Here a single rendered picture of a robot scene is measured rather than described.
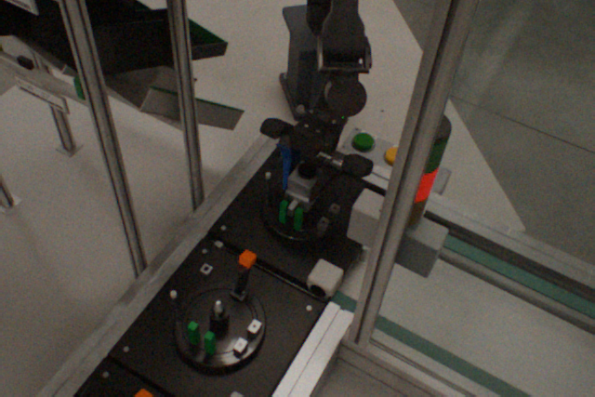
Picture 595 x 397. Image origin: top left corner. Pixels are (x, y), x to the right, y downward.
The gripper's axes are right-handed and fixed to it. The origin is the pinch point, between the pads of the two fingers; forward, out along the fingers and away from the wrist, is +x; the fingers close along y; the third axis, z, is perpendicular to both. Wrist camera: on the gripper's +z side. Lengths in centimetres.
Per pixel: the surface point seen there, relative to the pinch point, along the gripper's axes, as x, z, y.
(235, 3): -22, -57, -51
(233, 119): -1.7, -11.4, -20.1
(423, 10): -52, -220, -38
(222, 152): 7.8, -24.3, -25.5
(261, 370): 26.5, 12.9, 8.6
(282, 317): 20.6, 6.3, 6.9
